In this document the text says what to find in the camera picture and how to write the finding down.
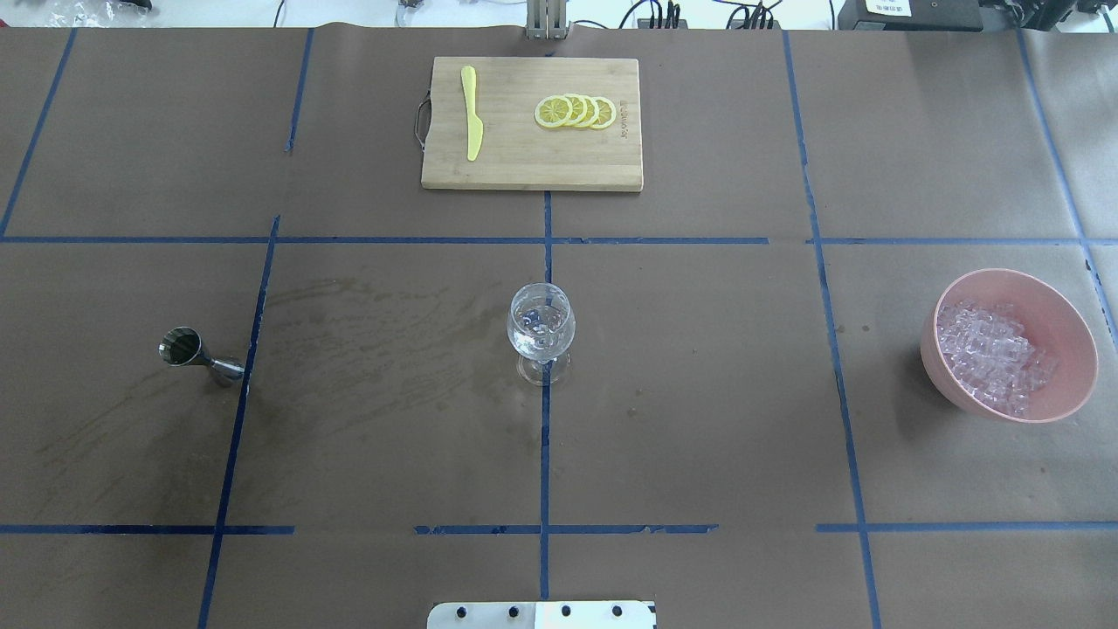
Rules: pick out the pink bowl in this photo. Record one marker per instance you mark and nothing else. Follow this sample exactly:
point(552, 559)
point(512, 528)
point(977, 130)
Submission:
point(1051, 323)

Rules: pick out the clear wine glass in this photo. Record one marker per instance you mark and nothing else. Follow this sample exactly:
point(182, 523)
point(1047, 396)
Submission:
point(541, 325)

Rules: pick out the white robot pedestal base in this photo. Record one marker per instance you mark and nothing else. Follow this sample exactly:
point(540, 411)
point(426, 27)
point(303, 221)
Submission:
point(544, 614)

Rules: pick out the aluminium frame post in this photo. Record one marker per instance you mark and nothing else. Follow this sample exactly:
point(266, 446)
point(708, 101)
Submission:
point(547, 20)

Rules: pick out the bamboo cutting board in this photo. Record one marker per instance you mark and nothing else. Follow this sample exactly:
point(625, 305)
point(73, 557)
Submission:
point(516, 153)

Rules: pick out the yellow plastic knife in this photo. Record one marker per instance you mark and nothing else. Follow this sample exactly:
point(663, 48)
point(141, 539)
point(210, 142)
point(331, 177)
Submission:
point(474, 124)

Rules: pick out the steel jigger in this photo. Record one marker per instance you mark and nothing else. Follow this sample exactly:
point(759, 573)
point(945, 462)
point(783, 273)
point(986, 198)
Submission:
point(184, 346)

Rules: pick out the clear ice cubes pile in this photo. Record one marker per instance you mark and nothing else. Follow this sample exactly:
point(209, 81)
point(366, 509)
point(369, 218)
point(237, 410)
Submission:
point(986, 348)

